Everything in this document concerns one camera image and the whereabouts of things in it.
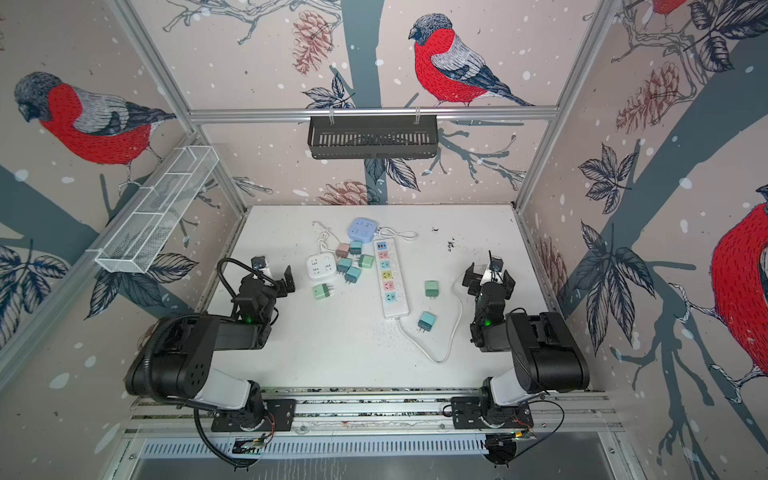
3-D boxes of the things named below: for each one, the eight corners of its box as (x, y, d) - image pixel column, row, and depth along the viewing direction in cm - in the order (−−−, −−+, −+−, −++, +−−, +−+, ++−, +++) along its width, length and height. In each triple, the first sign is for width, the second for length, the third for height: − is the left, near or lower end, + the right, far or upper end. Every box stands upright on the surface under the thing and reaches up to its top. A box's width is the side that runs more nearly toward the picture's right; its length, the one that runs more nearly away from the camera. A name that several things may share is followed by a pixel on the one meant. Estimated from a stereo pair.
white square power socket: (304, 280, 101) (303, 277, 99) (310, 256, 107) (308, 252, 105) (335, 280, 100) (334, 277, 99) (338, 256, 107) (337, 252, 105)
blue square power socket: (348, 242, 111) (347, 238, 109) (350, 222, 118) (349, 218, 116) (377, 242, 111) (376, 238, 109) (377, 222, 118) (377, 218, 116)
